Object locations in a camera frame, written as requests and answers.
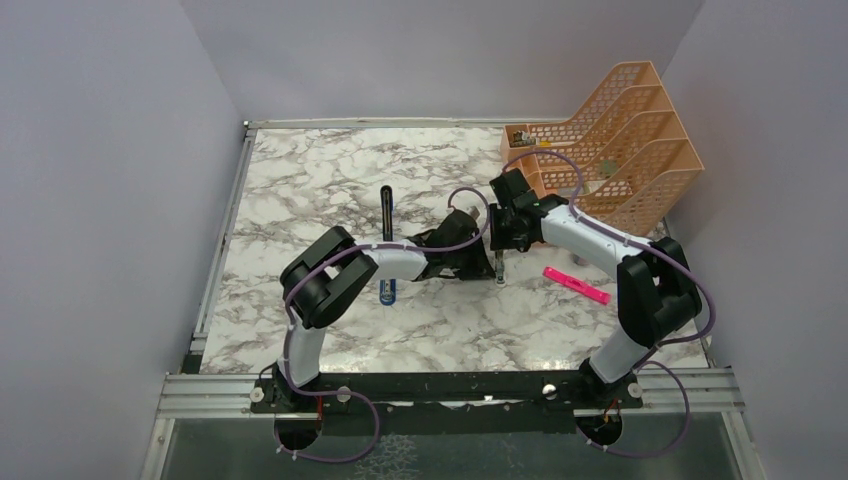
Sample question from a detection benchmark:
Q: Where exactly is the blue stapler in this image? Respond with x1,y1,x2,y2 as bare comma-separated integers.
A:
379,185,396,306

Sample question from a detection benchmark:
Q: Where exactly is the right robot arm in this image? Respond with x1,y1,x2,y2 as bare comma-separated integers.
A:
490,169,702,407

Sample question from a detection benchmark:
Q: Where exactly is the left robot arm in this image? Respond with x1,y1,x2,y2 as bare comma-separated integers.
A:
275,210,495,411

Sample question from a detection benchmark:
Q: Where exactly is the pink capped pen tube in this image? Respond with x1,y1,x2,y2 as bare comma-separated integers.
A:
572,254,591,267

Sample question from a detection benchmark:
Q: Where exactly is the pink highlighter marker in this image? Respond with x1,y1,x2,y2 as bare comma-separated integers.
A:
542,267,611,305

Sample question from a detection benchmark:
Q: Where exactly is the orange desk organizer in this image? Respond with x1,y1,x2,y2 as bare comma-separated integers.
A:
500,61,704,236

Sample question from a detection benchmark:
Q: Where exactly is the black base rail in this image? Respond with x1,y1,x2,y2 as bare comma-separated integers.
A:
249,370,643,436

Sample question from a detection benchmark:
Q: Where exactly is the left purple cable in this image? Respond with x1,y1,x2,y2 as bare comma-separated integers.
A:
283,186,493,464

